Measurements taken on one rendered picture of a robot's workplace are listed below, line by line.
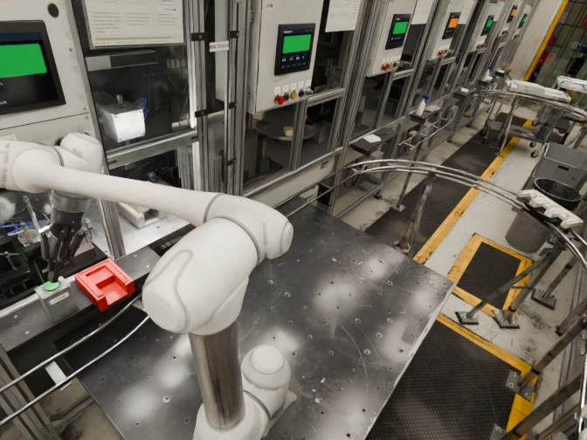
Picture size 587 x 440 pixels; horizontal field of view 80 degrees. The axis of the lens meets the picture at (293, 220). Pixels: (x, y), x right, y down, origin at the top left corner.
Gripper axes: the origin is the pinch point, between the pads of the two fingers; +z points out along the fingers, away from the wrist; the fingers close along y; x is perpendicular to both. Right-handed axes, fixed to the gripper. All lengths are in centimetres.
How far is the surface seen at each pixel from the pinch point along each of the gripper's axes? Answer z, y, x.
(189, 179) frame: -23, -66, -31
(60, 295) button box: 9.0, -3.0, 0.6
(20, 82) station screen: -50, 13, -7
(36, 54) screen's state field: -57, 11, -7
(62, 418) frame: 88, -25, -17
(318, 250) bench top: -9, -118, 23
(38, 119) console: -41.2, 7.2, -10.2
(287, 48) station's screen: -94, -77, -9
